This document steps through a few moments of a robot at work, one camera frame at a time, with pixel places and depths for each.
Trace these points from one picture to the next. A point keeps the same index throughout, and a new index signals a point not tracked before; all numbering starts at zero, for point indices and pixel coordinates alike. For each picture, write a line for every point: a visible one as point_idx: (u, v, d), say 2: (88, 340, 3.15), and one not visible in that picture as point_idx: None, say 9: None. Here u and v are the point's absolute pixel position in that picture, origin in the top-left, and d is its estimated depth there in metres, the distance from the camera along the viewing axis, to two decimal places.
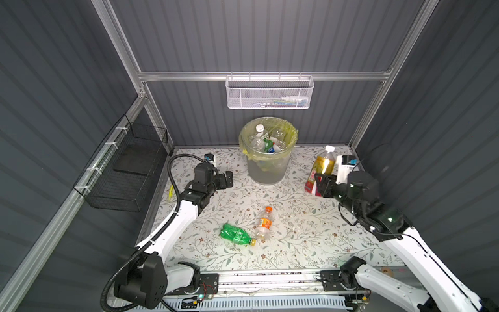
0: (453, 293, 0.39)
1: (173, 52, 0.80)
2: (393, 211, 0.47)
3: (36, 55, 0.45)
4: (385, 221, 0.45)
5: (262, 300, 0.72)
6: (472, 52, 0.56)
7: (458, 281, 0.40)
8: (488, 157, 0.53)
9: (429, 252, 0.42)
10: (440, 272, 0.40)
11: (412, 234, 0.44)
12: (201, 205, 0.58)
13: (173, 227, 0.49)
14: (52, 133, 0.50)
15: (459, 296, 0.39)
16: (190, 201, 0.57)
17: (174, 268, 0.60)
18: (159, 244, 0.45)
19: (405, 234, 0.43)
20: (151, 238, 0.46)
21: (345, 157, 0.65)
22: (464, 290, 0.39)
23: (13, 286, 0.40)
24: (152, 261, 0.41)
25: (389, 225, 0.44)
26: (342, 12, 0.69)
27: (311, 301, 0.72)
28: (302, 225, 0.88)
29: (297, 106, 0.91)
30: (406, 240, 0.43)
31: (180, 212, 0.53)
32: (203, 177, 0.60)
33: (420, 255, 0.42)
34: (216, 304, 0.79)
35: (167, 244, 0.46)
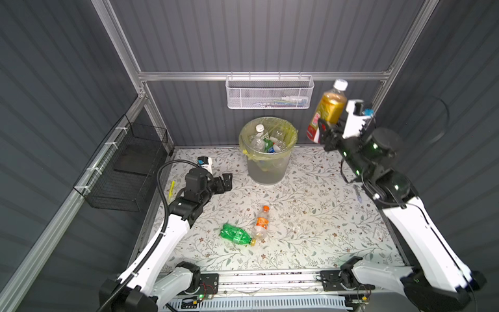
0: (447, 264, 0.37)
1: (173, 52, 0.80)
2: (401, 177, 0.42)
3: (36, 55, 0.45)
4: (393, 190, 0.40)
5: (262, 299, 0.72)
6: (473, 52, 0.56)
7: (453, 252, 0.38)
8: (488, 157, 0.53)
9: (431, 224, 0.39)
10: (438, 244, 0.38)
11: (417, 203, 0.40)
12: (192, 217, 0.53)
13: (160, 250, 0.45)
14: (52, 133, 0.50)
15: (451, 268, 0.37)
16: (179, 217, 0.51)
17: (171, 276, 0.60)
18: (143, 274, 0.41)
19: (409, 204, 0.39)
20: (134, 270, 0.41)
21: (359, 107, 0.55)
22: (457, 260, 0.37)
23: (13, 286, 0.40)
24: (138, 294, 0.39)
25: (395, 194, 0.40)
26: (342, 12, 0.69)
27: (311, 301, 0.72)
28: (302, 225, 0.88)
29: (298, 106, 0.91)
30: (410, 209, 0.39)
31: (167, 232, 0.48)
32: (195, 184, 0.53)
33: (420, 227, 0.39)
34: (216, 304, 0.79)
35: (153, 272, 0.43)
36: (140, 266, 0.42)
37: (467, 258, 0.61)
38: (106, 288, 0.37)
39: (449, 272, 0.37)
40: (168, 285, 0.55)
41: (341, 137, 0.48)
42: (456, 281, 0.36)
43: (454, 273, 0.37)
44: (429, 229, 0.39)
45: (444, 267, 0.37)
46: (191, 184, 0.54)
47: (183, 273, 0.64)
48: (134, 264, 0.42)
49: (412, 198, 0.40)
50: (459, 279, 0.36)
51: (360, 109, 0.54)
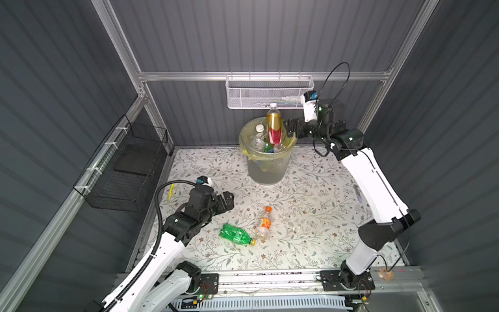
0: (386, 201, 0.44)
1: (173, 52, 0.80)
2: (356, 133, 0.49)
3: (36, 55, 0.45)
4: (347, 140, 0.47)
5: (261, 299, 0.72)
6: (473, 52, 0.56)
7: (394, 193, 0.45)
8: (488, 156, 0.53)
9: (377, 169, 0.46)
10: (381, 186, 0.45)
11: (368, 153, 0.47)
12: (188, 235, 0.50)
13: (147, 273, 0.43)
14: (52, 134, 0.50)
15: (390, 203, 0.44)
16: (172, 236, 0.49)
17: (166, 285, 0.58)
18: (127, 300, 0.40)
19: (360, 151, 0.46)
20: (117, 296, 0.40)
21: (306, 94, 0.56)
22: (397, 200, 0.44)
23: (13, 286, 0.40)
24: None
25: (348, 143, 0.47)
26: (342, 13, 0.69)
27: (311, 301, 0.72)
28: (302, 225, 0.88)
29: (298, 106, 0.91)
30: (360, 156, 0.46)
31: (158, 253, 0.46)
32: (199, 201, 0.52)
33: (368, 171, 0.46)
34: (216, 304, 0.79)
35: (139, 298, 0.42)
36: (125, 291, 0.41)
37: (466, 258, 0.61)
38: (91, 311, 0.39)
39: (388, 207, 0.44)
40: (160, 298, 0.53)
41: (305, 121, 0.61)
42: (392, 213, 0.44)
43: (392, 207, 0.44)
44: (375, 173, 0.46)
45: (383, 203, 0.45)
46: (195, 201, 0.52)
47: (180, 279, 0.62)
48: (121, 287, 0.41)
49: (364, 150, 0.47)
50: (396, 212, 0.43)
51: (307, 95, 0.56)
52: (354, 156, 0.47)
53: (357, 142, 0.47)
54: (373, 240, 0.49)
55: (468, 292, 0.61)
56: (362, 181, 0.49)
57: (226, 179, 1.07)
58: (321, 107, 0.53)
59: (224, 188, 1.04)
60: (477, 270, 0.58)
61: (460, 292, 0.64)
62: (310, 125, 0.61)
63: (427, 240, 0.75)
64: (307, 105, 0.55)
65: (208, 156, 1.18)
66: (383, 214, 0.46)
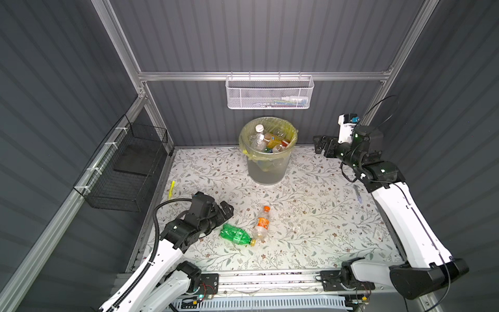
0: (423, 243, 0.40)
1: (173, 52, 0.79)
2: (391, 166, 0.47)
3: (36, 55, 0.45)
4: (379, 173, 0.46)
5: (262, 300, 0.72)
6: (472, 52, 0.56)
7: (434, 235, 0.40)
8: (488, 158, 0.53)
9: (412, 205, 0.43)
10: (416, 224, 0.41)
11: (401, 188, 0.45)
12: (186, 242, 0.50)
13: (145, 281, 0.44)
14: (53, 134, 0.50)
15: (429, 245, 0.40)
16: (169, 244, 0.49)
17: (166, 286, 0.58)
18: (124, 307, 0.40)
19: (392, 184, 0.45)
20: (114, 303, 0.41)
21: (347, 116, 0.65)
22: (437, 243, 0.40)
23: (12, 286, 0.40)
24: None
25: (380, 176, 0.46)
26: (342, 13, 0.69)
27: (311, 301, 0.72)
28: (302, 225, 0.88)
29: (297, 106, 0.91)
30: (392, 189, 0.44)
31: (156, 260, 0.46)
32: (200, 208, 0.54)
33: (401, 206, 0.43)
34: (216, 304, 0.79)
35: (135, 305, 0.42)
36: (121, 298, 0.41)
37: (466, 258, 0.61)
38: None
39: (426, 250, 0.39)
40: (156, 303, 0.53)
41: (338, 142, 0.60)
42: (432, 259, 0.39)
43: (432, 251, 0.39)
44: (410, 209, 0.43)
45: (421, 246, 0.40)
46: (195, 208, 0.54)
47: (180, 281, 0.62)
48: (118, 294, 0.42)
49: (397, 183, 0.45)
50: (436, 257, 0.38)
51: (348, 116, 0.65)
52: (384, 190, 0.46)
53: (390, 176, 0.46)
54: (407, 286, 0.43)
55: (468, 292, 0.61)
56: (395, 216, 0.45)
57: (226, 179, 1.07)
58: (357, 134, 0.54)
59: (225, 188, 1.04)
60: (478, 271, 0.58)
61: (460, 292, 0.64)
62: (340, 149, 0.60)
63: None
64: (345, 128, 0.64)
65: (208, 156, 1.18)
66: (420, 257, 0.41)
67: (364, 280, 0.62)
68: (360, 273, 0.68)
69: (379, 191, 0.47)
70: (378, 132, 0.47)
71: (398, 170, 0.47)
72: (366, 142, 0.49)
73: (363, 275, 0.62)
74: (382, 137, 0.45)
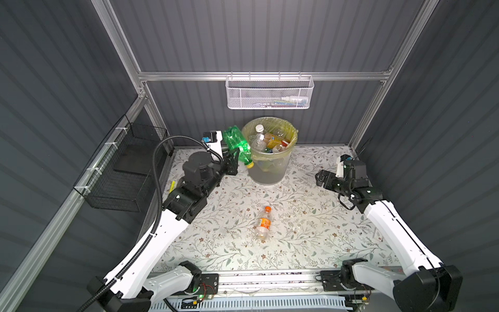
0: (411, 249, 0.44)
1: (173, 52, 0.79)
2: (375, 190, 0.56)
3: (36, 55, 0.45)
4: (366, 194, 0.55)
5: (262, 300, 0.72)
6: (472, 52, 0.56)
7: (422, 244, 0.44)
8: (486, 158, 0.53)
9: (397, 217, 0.49)
10: (403, 233, 0.46)
11: (386, 204, 0.52)
12: (190, 213, 0.45)
13: (147, 252, 0.40)
14: (52, 134, 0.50)
15: (416, 251, 0.43)
16: (173, 214, 0.44)
17: (173, 274, 0.60)
18: (128, 279, 0.38)
19: (377, 201, 0.53)
20: (117, 274, 0.38)
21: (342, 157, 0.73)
22: (425, 251, 0.43)
23: (13, 285, 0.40)
24: (119, 301, 0.37)
25: (366, 195, 0.55)
26: (342, 12, 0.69)
27: (311, 301, 0.72)
28: (303, 226, 0.88)
29: (297, 106, 0.91)
30: (378, 205, 0.52)
31: (159, 232, 0.42)
32: (194, 175, 0.42)
33: (388, 219, 0.49)
34: (216, 304, 0.79)
35: (138, 278, 0.40)
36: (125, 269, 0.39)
37: (466, 258, 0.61)
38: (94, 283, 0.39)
39: (414, 255, 0.43)
40: (169, 282, 0.56)
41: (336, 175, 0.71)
42: (421, 262, 0.41)
43: (419, 256, 0.42)
44: (396, 221, 0.48)
45: (409, 251, 0.44)
46: (190, 176, 0.42)
47: (184, 273, 0.64)
48: (121, 265, 0.39)
49: (384, 201, 0.53)
50: (424, 261, 0.41)
51: (343, 157, 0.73)
52: (372, 205, 0.53)
53: (377, 196, 0.54)
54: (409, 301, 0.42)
55: (467, 292, 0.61)
56: (384, 229, 0.50)
57: (226, 179, 1.07)
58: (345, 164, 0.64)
59: (224, 188, 1.04)
60: (477, 272, 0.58)
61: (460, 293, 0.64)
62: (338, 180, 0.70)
63: (427, 240, 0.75)
64: (340, 166, 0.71)
65: None
66: (410, 263, 0.43)
67: (364, 282, 0.61)
68: (360, 275, 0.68)
69: (370, 208, 0.54)
70: (361, 161, 0.60)
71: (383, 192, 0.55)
72: (353, 170, 0.61)
73: (365, 277, 0.61)
74: (364, 166, 0.57)
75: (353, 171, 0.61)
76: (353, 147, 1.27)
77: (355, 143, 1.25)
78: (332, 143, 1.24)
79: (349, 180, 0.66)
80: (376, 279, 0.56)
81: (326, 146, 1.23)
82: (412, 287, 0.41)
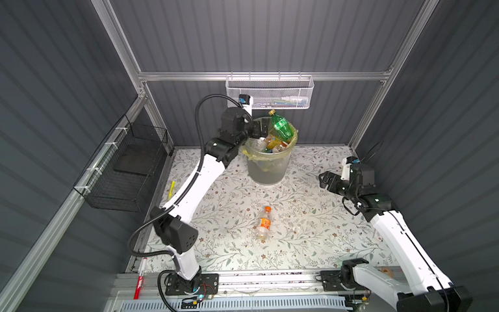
0: (420, 266, 0.42)
1: (173, 52, 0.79)
2: (384, 199, 0.53)
3: (35, 54, 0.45)
4: (373, 201, 0.52)
5: (262, 300, 0.72)
6: (471, 53, 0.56)
7: (431, 262, 0.42)
8: (487, 158, 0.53)
9: (407, 230, 0.47)
10: (411, 247, 0.44)
11: (396, 215, 0.50)
12: (227, 159, 0.51)
13: (197, 186, 0.47)
14: (52, 134, 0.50)
15: (425, 270, 0.41)
16: (213, 156, 0.50)
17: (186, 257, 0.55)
18: (183, 207, 0.45)
19: (386, 212, 0.50)
20: (174, 201, 0.46)
21: (349, 158, 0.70)
22: (435, 270, 0.41)
23: (12, 286, 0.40)
24: (179, 223, 0.44)
25: (374, 203, 0.52)
26: (342, 12, 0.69)
27: (311, 301, 0.72)
28: (302, 226, 0.88)
29: (298, 106, 0.91)
30: (386, 216, 0.50)
31: (203, 171, 0.49)
32: (230, 124, 0.49)
33: (396, 231, 0.47)
34: (216, 305, 0.79)
35: (193, 207, 0.47)
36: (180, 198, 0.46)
37: (466, 258, 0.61)
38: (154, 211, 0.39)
39: (423, 273, 0.41)
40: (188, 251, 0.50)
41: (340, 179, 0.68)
42: (429, 282, 0.40)
43: (428, 275, 0.41)
44: (405, 235, 0.46)
45: (418, 270, 0.42)
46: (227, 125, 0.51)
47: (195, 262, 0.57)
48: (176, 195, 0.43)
49: (392, 211, 0.50)
50: (433, 281, 0.40)
51: (350, 158, 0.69)
52: (379, 216, 0.50)
53: (385, 205, 0.52)
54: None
55: None
56: (392, 241, 0.48)
57: (226, 179, 1.07)
58: (353, 169, 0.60)
59: (225, 188, 1.04)
60: (477, 272, 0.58)
61: None
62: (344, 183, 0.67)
63: (427, 240, 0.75)
64: (346, 168, 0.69)
65: None
66: (419, 282, 0.41)
67: (364, 285, 0.62)
68: (360, 278, 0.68)
69: (377, 220, 0.51)
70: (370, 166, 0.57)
71: (392, 200, 0.52)
72: (360, 175, 0.58)
73: (365, 278, 0.61)
74: (373, 171, 0.54)
75: (360, 177, 0.58)
76: (352, 147, 1.27)
77: (355, 144, 1.25)
78: (332, 143, 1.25)
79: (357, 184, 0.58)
80: (379, 285, 0.55)
81: (326, 146, 1.23)
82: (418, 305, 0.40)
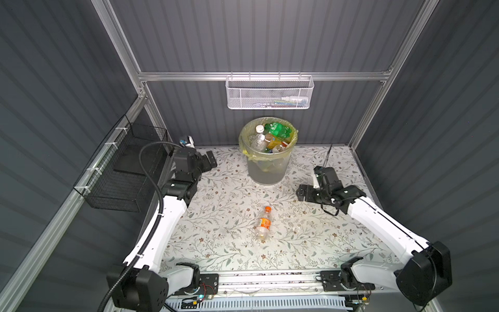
0: (399, 236, 0.45)
1: (173, 52, 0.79)
2: (351, 190, 0.59)
3: (36, 54, 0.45)
4: (344, 194, 0.58)
5: (262, 300, 0.72)
6: (471, 53, 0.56)
7: (408, 230, 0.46)
8: (487, 158, 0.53)
9: (379, 209, 0.52)
10: (388, 223, 0.48)
11: (366, 200, 0.55)
12: (188, 196, 0.52)
13: (160, 230, 0.45)
14: (52, 134, 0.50)
15: (404, 238, 0.45)
16: (174, 197, 0.50)
17: (175, 269, 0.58)
18: (149, 254, 0.41)
19: (357, 199, 0.55)
20: (138, 251, 0.41)
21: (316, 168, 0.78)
22: (412, 235, 0.45)
23: (12, 286, 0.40)
24: (147, 273, 0.39)
25: (344, 195, 0.57)
26: (342, 12, 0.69)
27: (312, 301, 0.72)
28: (303, 226, 0.88)
29: (298, 106, 0.91)
30: (358, 203, 0.54)
31: (166, 213, 0.47)
32: (185, 164, 0.52)
33: (370, 213, 0.52)
34: (216, 305, 0.79)
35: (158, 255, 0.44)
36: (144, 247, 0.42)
37: (466, 258, 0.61)
38: (114, 273, 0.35)
39: (403, 241, 0.45)
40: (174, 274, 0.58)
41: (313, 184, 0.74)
42: (411, 247, 0.43)
43: (408, 241, 0.44)
44: (379, 214, 0.51)
45: (398, 239, 0.45)
46: (180, 165, 0.53)
47: (186, 268, 0.66)
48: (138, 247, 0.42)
49: (362, 197, 0.56)
50: (414, 245, 0.43)
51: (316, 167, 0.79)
52: (352, 204, 0.55)
53: (353, 194, 0.57)
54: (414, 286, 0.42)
55: (467, 292, 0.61)
56: (373, 224, 0.51)
57: (226, 179, 1.07)
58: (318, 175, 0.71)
59: (225, 188, 1.04)
60: (477, 271, 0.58)
61: (459, 294, 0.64)
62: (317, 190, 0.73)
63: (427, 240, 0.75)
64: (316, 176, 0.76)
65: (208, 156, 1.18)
66: (403, 251, 0.44)
67: (366, 281, 0.61)
68: (360, 275, 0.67)
69: (352, 209, 0.56)
70: (331, 167, 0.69)
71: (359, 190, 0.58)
72: (325, 177, 0.64)
73: (364, 273, 0.61)
74: (334, 170, 0.62)
75: (325, 178, 0.64)
76: (352, 147, 1.27)
77: (355, 144, 1.25)
78: (332, 143, 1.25)
79: (326, 186, 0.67)
80: (377, 275, 0.56)
81: (326, 146, 1.23)
82: (412, 273, 0.41)
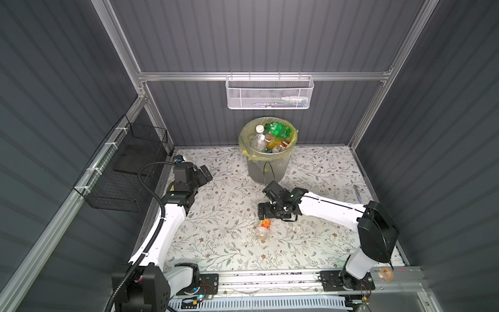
0: (344, 212, 0.51)
1: (173, 52, 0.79)
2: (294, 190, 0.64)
3: (36, 55, 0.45)
4: (292, 197, 0.63)
5: (262, 300, 0.72)
6: (471, 53, 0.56)
7: (345, 203, 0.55)
8: (486, 158, 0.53)
9: (319, 197, 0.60)
10: (331, 206, 0.54)
11: (308, 194, 0.61)
12: (187, 205, 0.57)
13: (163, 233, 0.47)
14: (52, 134, 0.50)
15: (347, 211, 0.51)
16: (175, 203, 0.55)
17: (173, 270, 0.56)
18: (153, 253, 0.43)
19: (302, 199, 0.61)
20: (143, 250, 0.44)
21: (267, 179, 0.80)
22: (351, 205, 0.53)
23: (12, 286, 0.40)
24: (152, 270, 0.41)
25: (294, 200, 0.62)
26: (342, 12, 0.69)
27: (311, 301, 0.72)
28: (303, 226, 0.88)
29: (298, 106, 0.91)
30: (305, 200, 0.60)
31: (167, 217, 0.51)
32: (184, 174, 0.58)
33: (316, 203, 0.57)
34: (216, 305, 0.79)
35: (161, 256, 0.45)
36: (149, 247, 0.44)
37: (466, 258, 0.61)
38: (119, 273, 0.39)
39: (348, 214, 0.50)
40: (175, 274, 0.59)
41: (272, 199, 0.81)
42: (355, 216, 0.49)
43: (350, 212, 0.50)
44: (321, 201, 0.57)
45: (344, 214, 0.51)
46: (179, 175, 0.58)
47: (186, 268, 0.66)
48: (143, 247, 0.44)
49: (305, 194, 0.62)
50: (356, 213, 0.49)
51: None
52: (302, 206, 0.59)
53: (299, 194, 0.63)
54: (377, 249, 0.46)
55: (467, 292, 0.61)
56: (320, 213, 0.56)
57: (226, 179, 1.07)
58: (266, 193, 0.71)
59: (225, 188, 1.04)
60: (477, 271, 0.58)
61: (459, 294, 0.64)
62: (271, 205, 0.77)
63: (427, 240, 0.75)
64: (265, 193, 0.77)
65: (208, 156, 1.18)
66: (351, 222, 0.49)
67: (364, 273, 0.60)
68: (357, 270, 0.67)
69: (303, 208, 0.59)
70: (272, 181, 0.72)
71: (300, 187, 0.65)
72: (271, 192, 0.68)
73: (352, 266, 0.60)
74: (275, 182, 0.67)
75: (272, 193, 0.69)
76: (352, 147, 1.27)
77: (355, 144, 1.25)
78: (332, 143, 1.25)
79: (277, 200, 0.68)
80: (358, 260, 0.58)
81: (326, 147, 1.22)
82: (367, 238, 0.45)
